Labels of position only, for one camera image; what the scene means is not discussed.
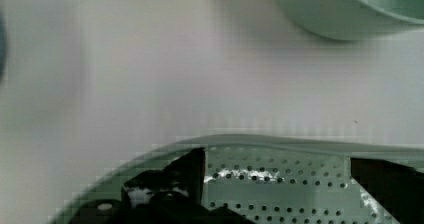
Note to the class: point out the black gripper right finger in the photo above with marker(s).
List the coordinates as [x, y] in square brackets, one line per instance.
[398, 188]

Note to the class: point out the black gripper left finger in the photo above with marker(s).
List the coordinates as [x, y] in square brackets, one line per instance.
[171, 195]

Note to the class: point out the green plastic strainer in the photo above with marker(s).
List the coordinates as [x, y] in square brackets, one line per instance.
[269, 180]

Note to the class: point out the green mug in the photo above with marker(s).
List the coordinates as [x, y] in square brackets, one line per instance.
[353, 20]

